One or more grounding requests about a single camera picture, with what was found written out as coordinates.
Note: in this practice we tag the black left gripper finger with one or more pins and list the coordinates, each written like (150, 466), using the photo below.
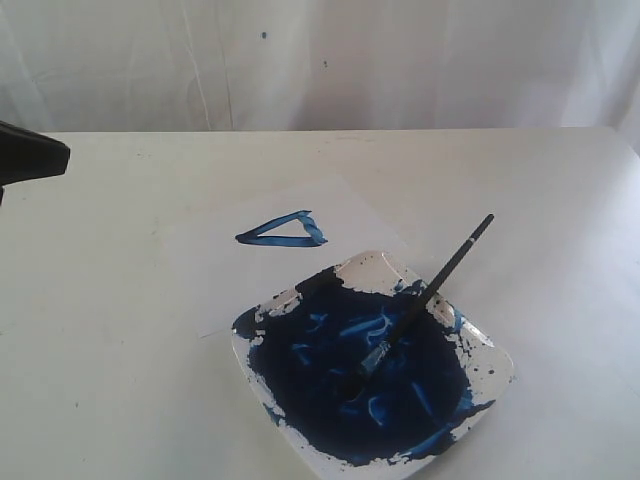
(26, 155)

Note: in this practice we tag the white square paint plate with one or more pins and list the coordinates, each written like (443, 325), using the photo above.
(435, 384)

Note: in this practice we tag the white paper sheet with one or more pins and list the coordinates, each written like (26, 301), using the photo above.
(221, 278)

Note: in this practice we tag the black paintbrush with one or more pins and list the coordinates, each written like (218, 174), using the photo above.
(430, 290)

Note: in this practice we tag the white backdrop curtain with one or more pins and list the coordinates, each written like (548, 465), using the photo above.
(311, 65)

